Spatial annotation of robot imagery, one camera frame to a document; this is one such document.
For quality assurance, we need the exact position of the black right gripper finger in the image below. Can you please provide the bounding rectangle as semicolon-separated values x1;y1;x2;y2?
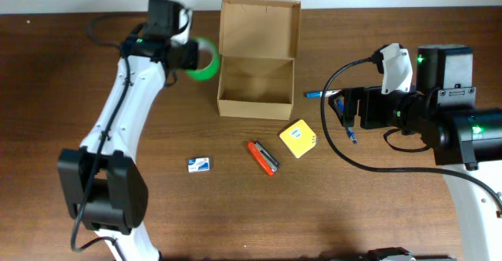
343;87;364;127
328;96;345;127

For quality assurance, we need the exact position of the green tape roll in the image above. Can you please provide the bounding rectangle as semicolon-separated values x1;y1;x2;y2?
185;37;220;82

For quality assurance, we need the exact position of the yellow sticky note pad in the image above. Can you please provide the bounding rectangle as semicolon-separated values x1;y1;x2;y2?
278;119;318;158

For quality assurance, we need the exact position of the cardboard box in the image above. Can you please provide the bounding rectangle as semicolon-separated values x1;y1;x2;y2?
216;0;301;120

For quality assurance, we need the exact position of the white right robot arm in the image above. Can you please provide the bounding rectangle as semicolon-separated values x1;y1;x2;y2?
320;43;501;260

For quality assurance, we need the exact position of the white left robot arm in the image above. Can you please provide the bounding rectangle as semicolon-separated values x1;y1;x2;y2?
57;0;199;260

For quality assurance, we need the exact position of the blue white marker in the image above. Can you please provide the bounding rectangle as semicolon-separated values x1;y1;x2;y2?
305;89;340;99

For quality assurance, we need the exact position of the blue white staples box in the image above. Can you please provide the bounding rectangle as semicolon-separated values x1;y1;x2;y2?
187;157;210;173

